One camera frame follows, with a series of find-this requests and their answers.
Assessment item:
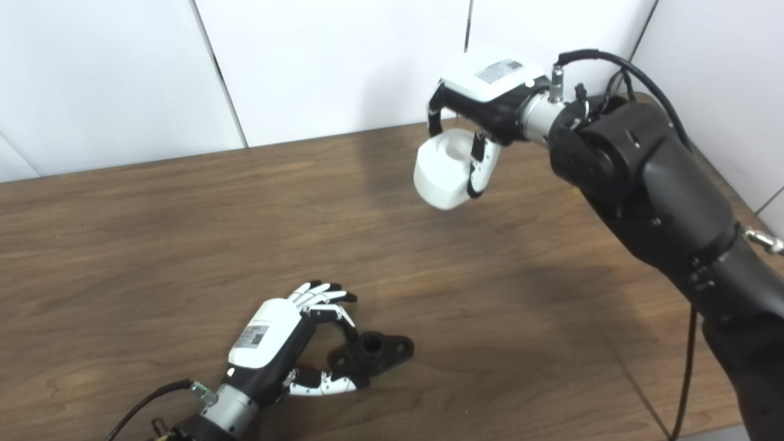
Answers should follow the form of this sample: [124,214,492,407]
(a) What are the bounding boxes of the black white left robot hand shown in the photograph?
[220,281,370,408]

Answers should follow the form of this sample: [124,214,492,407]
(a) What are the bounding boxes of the black flanged holder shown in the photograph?
[327,331,415,377]

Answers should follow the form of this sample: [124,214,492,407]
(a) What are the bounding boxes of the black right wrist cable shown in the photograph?
[549,49,699,441]

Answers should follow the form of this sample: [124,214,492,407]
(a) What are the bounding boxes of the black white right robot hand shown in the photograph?
[427,47,552,200]

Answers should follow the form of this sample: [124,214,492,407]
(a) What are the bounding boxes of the round white plastic piece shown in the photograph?
[413,129,491,211]

